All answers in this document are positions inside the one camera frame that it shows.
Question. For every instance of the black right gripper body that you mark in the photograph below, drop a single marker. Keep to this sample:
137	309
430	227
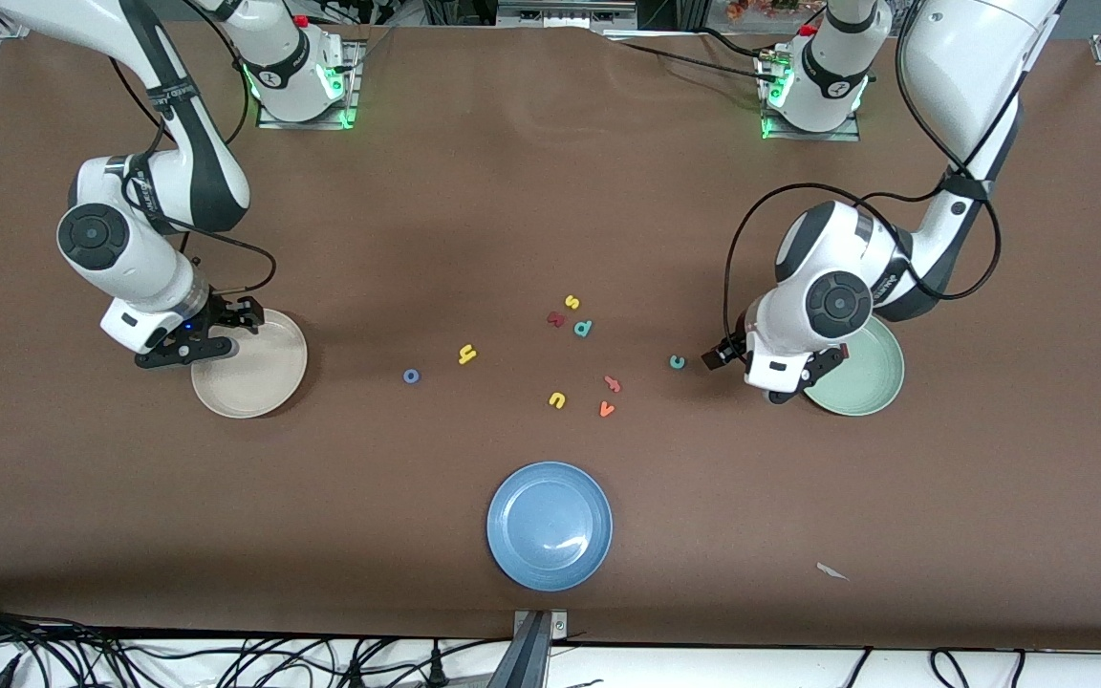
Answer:
221	313

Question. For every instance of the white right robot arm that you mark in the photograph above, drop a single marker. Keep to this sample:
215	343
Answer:
144	272

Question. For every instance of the beige round plate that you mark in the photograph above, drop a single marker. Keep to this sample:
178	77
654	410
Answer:
254	382

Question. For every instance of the white paper scrap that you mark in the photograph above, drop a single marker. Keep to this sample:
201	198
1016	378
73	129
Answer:
830	570

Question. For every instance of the black power plug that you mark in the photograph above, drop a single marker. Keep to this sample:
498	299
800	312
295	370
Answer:
356	677
437	669

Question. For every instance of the green round plate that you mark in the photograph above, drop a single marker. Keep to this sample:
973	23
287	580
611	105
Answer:
861	382

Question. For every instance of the orange artificial flowers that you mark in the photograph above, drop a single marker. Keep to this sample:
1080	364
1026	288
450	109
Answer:
761	8

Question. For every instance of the dark mounting pole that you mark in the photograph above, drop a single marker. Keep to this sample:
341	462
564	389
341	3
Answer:
524	659

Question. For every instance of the yellow letter h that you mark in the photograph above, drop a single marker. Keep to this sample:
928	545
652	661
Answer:
464	354

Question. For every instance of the grey power strip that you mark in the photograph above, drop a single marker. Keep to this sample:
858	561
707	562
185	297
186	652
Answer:
560	14

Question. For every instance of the blue round plate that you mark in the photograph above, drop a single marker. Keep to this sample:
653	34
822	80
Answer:
550	526

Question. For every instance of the metal clamp bracket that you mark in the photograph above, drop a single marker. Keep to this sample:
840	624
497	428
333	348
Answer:
558	626

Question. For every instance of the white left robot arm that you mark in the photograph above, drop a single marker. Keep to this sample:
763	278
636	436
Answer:
799	325

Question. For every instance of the brown table cover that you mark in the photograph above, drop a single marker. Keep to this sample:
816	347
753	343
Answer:
550	191

